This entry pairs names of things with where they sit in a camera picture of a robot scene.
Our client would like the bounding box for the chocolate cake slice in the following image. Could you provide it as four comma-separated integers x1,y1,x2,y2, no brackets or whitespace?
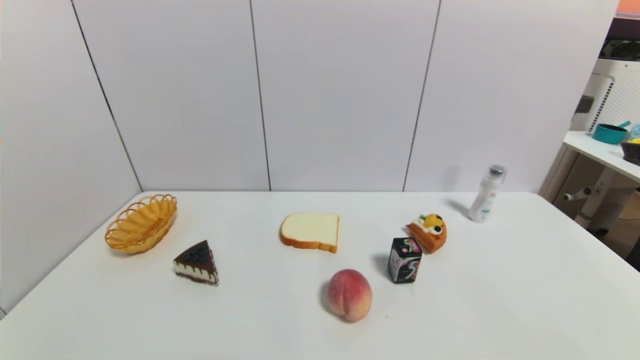
173,240,220,286

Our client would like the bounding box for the yellow wicker basket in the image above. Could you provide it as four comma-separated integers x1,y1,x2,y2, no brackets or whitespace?
104,194,178,255

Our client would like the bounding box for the dark basket with yellow item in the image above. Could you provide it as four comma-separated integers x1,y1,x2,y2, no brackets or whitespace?
620,138,640,167

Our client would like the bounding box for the white bread slice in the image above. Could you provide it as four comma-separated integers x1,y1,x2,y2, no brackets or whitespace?
279,213,340,254

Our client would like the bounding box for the black gum box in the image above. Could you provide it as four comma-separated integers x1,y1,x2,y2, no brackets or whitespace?
388,237,423,285

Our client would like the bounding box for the peach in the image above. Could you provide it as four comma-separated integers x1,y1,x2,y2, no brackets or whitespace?
328,269,373,323

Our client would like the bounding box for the orange fruit cake slice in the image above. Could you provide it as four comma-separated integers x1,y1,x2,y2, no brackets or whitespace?
406,213,448,254

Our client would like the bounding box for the white lotion bottle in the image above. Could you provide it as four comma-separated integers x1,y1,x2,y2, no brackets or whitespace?
469,164,508,224

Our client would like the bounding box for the white side table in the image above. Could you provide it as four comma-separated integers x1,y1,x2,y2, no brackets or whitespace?
538,131,640,236

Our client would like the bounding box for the teal pot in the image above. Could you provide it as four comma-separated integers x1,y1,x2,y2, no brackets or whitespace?
592,120,632,146

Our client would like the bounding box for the white perforated appliance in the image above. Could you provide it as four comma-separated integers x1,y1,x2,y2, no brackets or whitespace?
570,58,640,132

